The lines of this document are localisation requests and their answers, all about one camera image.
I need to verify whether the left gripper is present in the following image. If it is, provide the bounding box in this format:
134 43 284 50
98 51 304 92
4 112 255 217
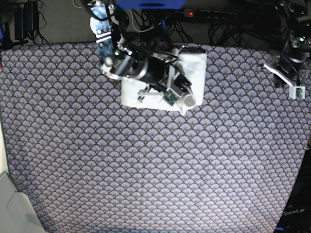
272 55 309 85

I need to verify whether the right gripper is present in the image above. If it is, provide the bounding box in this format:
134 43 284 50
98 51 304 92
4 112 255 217
136 54 192 98

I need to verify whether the white printed T-shirt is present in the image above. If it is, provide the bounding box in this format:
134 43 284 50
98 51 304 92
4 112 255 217
121 52 207 116

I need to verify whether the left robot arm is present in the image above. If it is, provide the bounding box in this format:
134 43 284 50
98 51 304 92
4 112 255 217
273 0 311 85

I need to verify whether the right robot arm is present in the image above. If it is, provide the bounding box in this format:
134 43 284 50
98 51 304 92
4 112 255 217
81 0 191 103

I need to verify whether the blue box at top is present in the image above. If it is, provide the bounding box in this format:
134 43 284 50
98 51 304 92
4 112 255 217
117 0 185 9

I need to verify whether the black power strip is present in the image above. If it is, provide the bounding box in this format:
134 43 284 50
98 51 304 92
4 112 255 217
183 9 238 20

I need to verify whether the fan-patterned grey tablecloth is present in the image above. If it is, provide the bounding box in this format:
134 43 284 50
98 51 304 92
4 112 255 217
0 43 311 233

